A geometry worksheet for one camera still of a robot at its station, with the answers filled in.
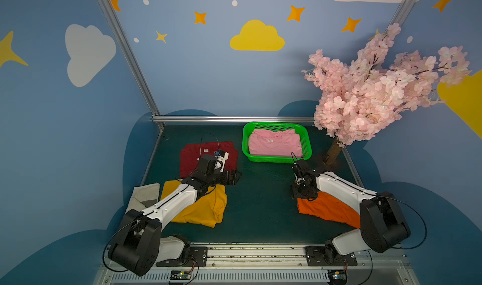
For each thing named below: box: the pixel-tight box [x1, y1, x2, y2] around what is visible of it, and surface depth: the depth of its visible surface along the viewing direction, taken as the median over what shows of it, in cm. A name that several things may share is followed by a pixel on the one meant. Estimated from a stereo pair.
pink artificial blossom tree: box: [301, 23, 472, 167], surface depth 59 cm
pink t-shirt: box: [248, 128, 304, 158], surface depth 113 cm
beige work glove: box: [126, 182, 161, 213], surface depth 94 cm
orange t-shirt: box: [297, 190, 361, 229], surface depth 88 cm
